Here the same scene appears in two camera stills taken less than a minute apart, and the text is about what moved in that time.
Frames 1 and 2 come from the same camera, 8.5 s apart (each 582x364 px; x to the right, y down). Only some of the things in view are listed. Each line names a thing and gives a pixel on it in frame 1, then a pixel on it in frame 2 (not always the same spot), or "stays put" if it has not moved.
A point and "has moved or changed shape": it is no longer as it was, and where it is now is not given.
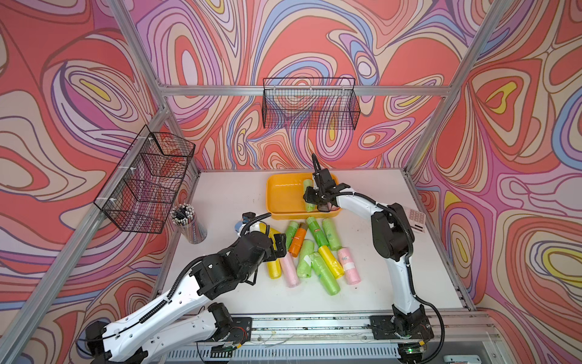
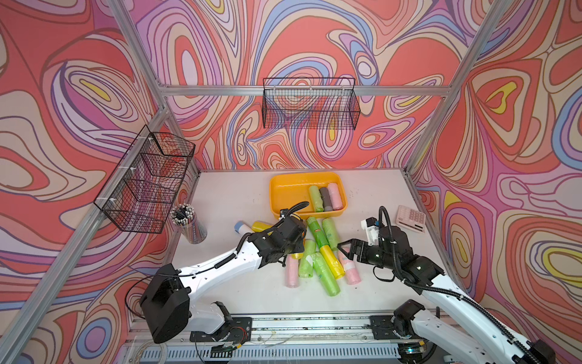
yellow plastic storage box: [285, 197] stays put
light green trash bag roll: [308, 183] has moved or changed shape
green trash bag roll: [304, 268] stays put
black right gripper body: [315, 196] -> [374, 255]
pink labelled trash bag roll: [351, 272] stays put
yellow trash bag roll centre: [335, 265] stays put
